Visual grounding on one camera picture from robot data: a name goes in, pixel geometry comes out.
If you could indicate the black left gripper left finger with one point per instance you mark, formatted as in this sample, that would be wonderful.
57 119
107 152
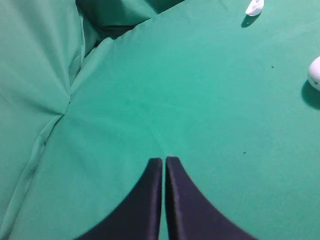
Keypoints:
138 216

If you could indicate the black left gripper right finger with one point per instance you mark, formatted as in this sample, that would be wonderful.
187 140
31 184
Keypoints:
189 215

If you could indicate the white earbud charging case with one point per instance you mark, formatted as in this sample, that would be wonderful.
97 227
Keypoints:
313 74

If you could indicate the white earbud case lid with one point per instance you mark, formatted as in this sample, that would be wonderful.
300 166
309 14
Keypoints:
255 7

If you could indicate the green cloth backdrop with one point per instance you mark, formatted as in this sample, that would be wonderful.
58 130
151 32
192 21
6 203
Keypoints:
44 44

